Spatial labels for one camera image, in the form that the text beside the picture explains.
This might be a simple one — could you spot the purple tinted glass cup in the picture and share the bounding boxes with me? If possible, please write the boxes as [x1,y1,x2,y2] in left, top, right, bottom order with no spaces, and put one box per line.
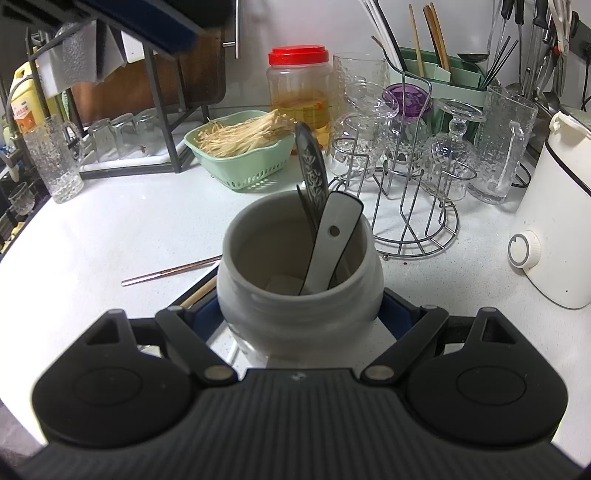
[381,83,434,158]

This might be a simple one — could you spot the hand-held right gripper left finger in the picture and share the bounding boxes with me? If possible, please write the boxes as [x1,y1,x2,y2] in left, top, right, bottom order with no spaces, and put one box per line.
[85,293,238,387]

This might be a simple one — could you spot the clear glass tumbler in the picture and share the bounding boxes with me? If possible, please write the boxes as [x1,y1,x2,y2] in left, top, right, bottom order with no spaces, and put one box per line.
[331,52,391,121]

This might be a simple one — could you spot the cut glass goblet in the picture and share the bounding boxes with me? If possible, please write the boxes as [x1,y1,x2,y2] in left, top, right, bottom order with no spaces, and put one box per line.
[422,98,486,201]

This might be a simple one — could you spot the yellow oil bottle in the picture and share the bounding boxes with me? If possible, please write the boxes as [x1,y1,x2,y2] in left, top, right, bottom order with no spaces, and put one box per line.
[10,62,63,134]

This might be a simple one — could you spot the metal bar handle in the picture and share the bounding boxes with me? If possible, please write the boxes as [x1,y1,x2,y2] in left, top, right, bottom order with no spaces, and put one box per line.
[222,0,242,60]

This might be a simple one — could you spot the green plastic basket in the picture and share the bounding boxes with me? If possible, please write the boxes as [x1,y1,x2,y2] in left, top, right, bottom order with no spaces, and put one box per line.
[184,110,296,191]

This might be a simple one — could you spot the white ceramic soup spoon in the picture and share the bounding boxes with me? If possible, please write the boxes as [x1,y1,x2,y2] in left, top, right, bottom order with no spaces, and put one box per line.
[298,191,365,296]

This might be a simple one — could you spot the clear stemmed glass cup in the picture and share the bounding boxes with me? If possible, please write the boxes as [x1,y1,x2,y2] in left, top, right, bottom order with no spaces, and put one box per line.
[329,80,402,178]

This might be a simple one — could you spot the embossed metal spoon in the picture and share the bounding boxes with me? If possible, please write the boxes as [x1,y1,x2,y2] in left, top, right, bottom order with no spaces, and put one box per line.
[294,121,331,232]

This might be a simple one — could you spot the small textured glass mug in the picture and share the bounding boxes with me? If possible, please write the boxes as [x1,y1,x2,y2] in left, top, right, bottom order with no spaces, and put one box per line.
[22,115,86,205]

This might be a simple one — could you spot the white ceramic mug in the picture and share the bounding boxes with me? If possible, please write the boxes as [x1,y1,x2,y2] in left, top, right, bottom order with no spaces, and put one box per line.
[216,190,385,369]

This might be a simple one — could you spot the steel cleaver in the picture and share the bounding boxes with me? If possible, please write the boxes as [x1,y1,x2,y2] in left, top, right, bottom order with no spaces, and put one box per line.
[121,28,153,63]

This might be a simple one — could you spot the white drip tray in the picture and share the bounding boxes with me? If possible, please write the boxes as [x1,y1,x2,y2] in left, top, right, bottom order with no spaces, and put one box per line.
[81,134,204,174]

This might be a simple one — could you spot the plastic jar red lid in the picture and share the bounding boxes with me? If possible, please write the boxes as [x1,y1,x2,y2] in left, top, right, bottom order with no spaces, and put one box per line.
[267,45,334,148]

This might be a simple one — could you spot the wooden cutting board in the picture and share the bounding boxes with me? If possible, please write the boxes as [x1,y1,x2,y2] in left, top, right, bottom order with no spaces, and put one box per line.
[69,23,227,125]

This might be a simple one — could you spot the bundle of white black chopsticks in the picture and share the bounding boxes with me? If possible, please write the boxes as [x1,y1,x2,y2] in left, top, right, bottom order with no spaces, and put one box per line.
[358,0,404,70]

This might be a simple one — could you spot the small clear drinking glass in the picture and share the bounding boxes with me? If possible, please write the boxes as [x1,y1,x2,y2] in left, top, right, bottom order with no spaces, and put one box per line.
[134,108,162,148]
[111,113,139,158]
[85,117,118,162]

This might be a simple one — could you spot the bundle of bamboo chopsticks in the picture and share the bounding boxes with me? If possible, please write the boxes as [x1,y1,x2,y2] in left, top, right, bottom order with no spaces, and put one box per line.
[407,2,452,79]

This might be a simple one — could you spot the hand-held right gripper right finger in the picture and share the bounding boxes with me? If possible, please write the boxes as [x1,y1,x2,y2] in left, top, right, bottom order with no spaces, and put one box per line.
[360,288,520,385]

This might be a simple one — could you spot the bundle of thin dark chopsticks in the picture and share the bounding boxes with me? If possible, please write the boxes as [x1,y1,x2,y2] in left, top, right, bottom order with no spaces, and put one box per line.
[480,36,520,90]

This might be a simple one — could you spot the row of hanging steel utensils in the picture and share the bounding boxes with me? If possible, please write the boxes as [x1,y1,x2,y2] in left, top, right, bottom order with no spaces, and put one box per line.
[501,0,583,116]

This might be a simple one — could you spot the black wall socket strip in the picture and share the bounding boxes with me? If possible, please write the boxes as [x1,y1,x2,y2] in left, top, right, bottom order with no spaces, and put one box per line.
[570,11,591,61]

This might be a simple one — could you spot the dark metal dish rack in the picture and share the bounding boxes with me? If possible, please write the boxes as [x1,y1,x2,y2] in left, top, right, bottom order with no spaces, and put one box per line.
[25,18,211,181]

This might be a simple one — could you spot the steel ladle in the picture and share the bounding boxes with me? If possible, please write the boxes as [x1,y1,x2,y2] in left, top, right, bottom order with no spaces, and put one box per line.
[457,0,497,63]

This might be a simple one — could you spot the white electric cooker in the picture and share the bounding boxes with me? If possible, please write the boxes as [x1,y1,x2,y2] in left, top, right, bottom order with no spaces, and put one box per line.
[508,108,591,310]

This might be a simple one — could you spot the tall textured glass mug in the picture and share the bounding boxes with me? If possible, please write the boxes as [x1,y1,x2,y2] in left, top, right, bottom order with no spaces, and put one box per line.
[466,85,540,205]

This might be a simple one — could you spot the pot lid white knob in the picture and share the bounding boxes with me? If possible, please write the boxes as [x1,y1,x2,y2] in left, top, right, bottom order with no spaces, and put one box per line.
[556,106,591,134]

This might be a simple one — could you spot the green utensil holder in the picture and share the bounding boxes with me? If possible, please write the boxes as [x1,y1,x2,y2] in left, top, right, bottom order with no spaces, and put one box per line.
[392,46,490,112]

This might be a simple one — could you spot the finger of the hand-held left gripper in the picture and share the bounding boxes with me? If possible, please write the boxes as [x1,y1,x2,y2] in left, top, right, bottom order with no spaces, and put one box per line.
[65,0,208,55]

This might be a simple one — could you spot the metal wire cup rack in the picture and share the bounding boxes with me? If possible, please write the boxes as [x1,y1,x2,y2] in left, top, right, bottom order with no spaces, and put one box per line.
[328,69,460,259]

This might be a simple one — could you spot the white handled scissors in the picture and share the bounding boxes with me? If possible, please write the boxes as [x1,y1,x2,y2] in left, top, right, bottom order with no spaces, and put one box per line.
[547,0,580,56]

